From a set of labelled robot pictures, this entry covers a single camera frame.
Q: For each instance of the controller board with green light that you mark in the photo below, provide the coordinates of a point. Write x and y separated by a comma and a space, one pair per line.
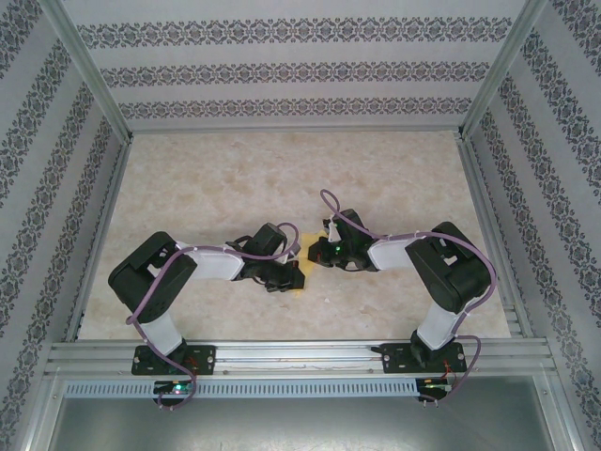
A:
176, 388

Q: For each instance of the long aluminium table edge rail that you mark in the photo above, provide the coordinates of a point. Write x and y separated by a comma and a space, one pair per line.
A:
296, 129

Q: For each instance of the aluminium mounting rail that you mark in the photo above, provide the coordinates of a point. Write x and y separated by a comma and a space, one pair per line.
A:
300, 357

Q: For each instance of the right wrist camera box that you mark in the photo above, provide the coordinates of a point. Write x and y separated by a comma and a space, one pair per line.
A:
333, 229

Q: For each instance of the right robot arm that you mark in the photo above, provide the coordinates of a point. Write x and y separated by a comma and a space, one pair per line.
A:
446, 272

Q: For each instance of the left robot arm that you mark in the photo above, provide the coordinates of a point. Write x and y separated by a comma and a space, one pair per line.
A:
141, 277

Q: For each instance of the aluminium frame post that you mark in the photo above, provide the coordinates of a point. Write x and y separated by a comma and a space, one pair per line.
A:
89, 75
502, 70

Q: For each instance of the grey metal sheet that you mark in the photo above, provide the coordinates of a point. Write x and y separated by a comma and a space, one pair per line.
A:
300, 425

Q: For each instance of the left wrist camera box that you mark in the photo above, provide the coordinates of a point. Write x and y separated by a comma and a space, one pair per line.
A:
292, 253

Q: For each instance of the yellow paper sheet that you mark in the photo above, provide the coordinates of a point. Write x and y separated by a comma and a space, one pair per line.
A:
307, 258

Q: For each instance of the aluminium side edge rail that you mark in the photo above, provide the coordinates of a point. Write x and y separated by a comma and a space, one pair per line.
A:
493, 225
104, 225

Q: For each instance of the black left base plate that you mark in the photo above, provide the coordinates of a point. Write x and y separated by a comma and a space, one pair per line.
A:
206, 359

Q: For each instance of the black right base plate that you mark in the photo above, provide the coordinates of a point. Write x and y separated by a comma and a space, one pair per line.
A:
394, 359

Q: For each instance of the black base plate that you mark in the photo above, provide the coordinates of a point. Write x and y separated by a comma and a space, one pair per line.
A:
206, 359
394, 359

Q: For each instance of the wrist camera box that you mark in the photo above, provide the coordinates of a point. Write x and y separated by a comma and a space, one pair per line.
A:
333, 229
292, 253

